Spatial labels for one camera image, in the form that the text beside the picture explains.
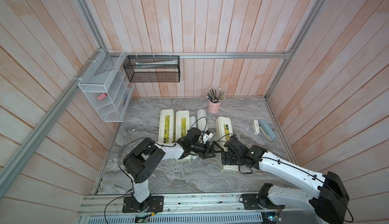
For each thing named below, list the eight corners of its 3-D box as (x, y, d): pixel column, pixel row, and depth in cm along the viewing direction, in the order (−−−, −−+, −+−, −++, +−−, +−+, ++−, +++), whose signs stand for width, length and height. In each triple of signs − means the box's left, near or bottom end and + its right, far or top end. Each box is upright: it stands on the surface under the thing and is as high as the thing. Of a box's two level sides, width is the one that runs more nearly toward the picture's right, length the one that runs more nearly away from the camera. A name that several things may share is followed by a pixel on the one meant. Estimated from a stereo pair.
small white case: (253, 134, 101) (255, 132, 98) (251, 122, 108) (253, 119, 105) (258, 135, 101) (260, 132, 98) (256, 122, 108) (257, 119, 105)
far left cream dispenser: (160, 149, 94) (157, 142, 87) (161, 117, 110) (159, 109, 103) (174, 148, 95) (173, 141, 88) (174, 116, 111) (172, 108, 104)
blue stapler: (267, 142, 98) (271, 137, 94) (256, 123, 107) (259, 119, 103) (273, 140, 99) (277, 136, 94) (262, 122, 108) (265, 118, 103)
